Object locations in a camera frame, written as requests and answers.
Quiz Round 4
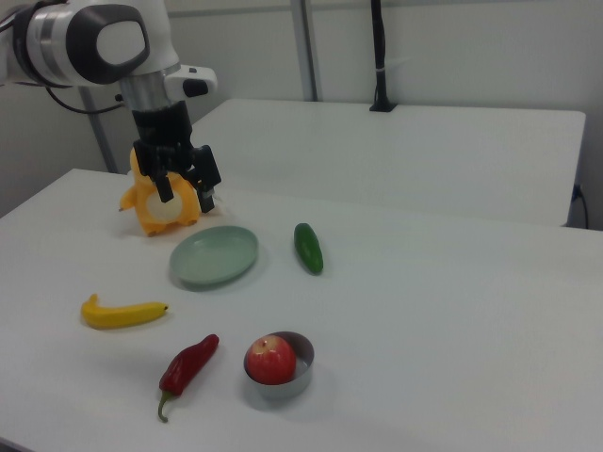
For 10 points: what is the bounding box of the yellow banana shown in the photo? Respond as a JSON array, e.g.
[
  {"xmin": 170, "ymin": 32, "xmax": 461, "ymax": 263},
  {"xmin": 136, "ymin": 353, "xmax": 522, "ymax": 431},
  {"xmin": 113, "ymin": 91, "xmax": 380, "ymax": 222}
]
[{"xmin": 80, "ymin": 293, "xmax": 171, "ymax": 331}]

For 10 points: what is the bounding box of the red apple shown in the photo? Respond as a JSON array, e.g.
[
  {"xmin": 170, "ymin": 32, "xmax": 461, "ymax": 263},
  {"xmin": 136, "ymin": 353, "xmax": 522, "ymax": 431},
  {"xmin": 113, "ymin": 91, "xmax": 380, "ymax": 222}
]
[{"xmin": 247, "ymin": 334, "xmax": 298, "ymax": 386}]

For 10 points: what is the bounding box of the red chili pepper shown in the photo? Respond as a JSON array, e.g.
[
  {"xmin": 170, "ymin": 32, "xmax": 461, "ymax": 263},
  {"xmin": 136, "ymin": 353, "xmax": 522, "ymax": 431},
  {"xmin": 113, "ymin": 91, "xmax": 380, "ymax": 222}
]
[{"xmin": 156, "ymin": 333, "xmax": 220, "ymax": 423}]

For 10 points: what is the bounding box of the round metal bowl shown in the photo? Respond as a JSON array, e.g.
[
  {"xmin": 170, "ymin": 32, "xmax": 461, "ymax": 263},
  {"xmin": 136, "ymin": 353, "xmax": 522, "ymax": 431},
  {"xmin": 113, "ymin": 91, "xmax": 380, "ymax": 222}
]
[{"xmin": 242, "ymin": 331, "xmax": 316, "ymax": 401}]

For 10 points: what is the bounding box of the orange plush dinosaur toy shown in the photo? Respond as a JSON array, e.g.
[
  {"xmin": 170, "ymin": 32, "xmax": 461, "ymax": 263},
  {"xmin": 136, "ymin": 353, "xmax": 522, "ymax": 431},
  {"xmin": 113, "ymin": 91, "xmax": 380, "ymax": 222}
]
[{"xmin": 117, "ymin": 146, "xmax": 202, "ymax": 237}]

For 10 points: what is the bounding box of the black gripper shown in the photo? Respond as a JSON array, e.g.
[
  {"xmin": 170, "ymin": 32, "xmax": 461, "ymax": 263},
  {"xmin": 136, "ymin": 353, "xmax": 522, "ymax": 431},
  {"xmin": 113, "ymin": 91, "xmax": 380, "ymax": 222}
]
[{"xmin": 130, "ymin": 100, "xmax": 223, "ymax": 215}]

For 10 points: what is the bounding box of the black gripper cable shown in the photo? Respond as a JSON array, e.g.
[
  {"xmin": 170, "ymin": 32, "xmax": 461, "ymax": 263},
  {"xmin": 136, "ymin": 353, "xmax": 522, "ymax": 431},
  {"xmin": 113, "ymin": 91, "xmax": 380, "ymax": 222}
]
[{"xmin": 44, "ymin": 83, "xmax": 127, "ymax": 115}]

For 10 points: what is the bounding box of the green cucumber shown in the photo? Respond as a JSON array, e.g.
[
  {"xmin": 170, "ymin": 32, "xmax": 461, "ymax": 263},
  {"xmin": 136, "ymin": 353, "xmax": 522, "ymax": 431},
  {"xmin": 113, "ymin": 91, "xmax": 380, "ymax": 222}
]
[{"xmin": 293, "ymin": 222, "xmax": 325, "ymax": 275}]

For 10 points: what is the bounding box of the black pole with clamp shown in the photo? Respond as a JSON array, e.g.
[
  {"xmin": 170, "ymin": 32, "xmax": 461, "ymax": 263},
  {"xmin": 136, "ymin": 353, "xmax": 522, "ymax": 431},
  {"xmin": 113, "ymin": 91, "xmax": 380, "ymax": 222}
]
[{"xmin": 368, "ymin": 0, "xmax": 399, "ymax": 113}]

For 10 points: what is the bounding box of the grey partition post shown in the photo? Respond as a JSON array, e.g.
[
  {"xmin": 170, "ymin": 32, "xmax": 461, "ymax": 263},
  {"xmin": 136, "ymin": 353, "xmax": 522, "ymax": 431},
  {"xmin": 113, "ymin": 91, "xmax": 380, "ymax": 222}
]
[
  {"xmin": 289, "ymin": 0, "xmax": 324, "ymax": 102},
  {"xmin": 77, "ymin": 87, "xmax": 120, "ymax": 174}
]

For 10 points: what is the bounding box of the pale green plastic plate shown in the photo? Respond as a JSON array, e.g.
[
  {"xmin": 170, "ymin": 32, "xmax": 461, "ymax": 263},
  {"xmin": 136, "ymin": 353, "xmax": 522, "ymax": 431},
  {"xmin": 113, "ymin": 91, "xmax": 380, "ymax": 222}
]
[{"xmin": 169, "ymin": 225, "xmax": 260, "ymax": 291}]

